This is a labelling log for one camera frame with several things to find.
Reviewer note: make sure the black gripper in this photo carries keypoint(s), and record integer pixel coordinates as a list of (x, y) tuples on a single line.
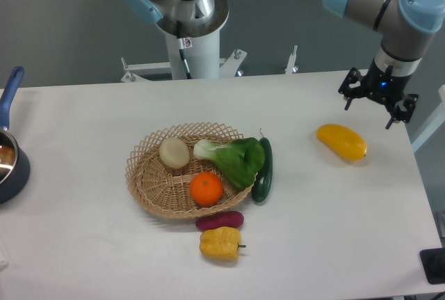
[(382, 86)]

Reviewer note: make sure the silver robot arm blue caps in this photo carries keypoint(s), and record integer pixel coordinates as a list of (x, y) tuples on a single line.
[(192, 32)]

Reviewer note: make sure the yellow mango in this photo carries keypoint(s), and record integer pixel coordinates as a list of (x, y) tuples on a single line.
[(343, 141)]

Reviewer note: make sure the green bok choy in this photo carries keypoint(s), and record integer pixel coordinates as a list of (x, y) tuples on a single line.
[(239, 161)]

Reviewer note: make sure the dark green cucumber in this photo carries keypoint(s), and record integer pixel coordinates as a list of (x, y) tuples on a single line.
[(262, 185)]

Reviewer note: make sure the black device at edge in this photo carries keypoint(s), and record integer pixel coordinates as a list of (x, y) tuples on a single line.
[(433, 265)]

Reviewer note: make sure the purple sweet potato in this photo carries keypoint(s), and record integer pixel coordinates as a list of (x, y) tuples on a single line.
[(232, 219)]

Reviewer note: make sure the orange fruit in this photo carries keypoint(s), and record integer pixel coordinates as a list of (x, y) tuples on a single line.
[(206, 189)]

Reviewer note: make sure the beige potato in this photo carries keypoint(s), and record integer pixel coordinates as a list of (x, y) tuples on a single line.
[(174, 153)]

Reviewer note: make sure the yellow bell pepper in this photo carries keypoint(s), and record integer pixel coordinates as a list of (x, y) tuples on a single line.
[(222, 243)]

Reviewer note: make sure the woven wicker basket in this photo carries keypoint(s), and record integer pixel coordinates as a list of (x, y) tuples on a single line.
[(164, 191)]

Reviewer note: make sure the dark blue saucepan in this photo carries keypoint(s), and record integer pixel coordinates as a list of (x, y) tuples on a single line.
[(15, 165)]

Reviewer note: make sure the white metal base frame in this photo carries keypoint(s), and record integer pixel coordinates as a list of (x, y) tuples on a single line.
[(229, 67)]

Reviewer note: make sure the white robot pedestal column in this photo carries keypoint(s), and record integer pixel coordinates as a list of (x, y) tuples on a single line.
[(198, 56)]

